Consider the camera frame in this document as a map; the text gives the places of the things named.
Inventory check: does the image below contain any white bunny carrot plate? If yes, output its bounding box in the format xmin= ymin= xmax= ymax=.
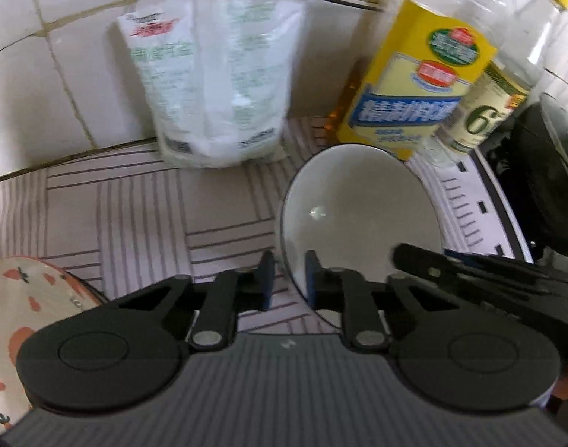
xmin=0 ymin=256 xmax=105 ymax=434

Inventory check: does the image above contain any large white ribbed bowl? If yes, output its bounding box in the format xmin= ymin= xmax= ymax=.
xmin=277 ymin=144 xmax=443 ymax=299

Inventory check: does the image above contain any black wok with glass lid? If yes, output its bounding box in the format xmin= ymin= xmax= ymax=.
xmin=481 ymin=93 xmax=568 ymax=260

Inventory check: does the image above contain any striped counter mat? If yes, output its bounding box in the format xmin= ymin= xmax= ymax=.
xmin=0 ymin=115 xmax=534 ymax=336

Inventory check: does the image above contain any vinegar bottle green label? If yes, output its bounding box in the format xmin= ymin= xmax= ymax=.
xmin=419 ymin=0 xmax=568 ymax=168

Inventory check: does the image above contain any clear bottle yellow cap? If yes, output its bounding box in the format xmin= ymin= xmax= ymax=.
xmin=538 ymin=16 xmax=568 ymax=109

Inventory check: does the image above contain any yellow label cooking wine bottle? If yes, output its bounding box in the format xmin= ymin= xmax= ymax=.
xmin=324 ymin=0 xmax=514 ymax=161

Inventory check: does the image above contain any white plastic salt bag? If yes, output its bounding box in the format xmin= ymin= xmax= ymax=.
xmin=117 ymin=0 xmax=305 ymax=168

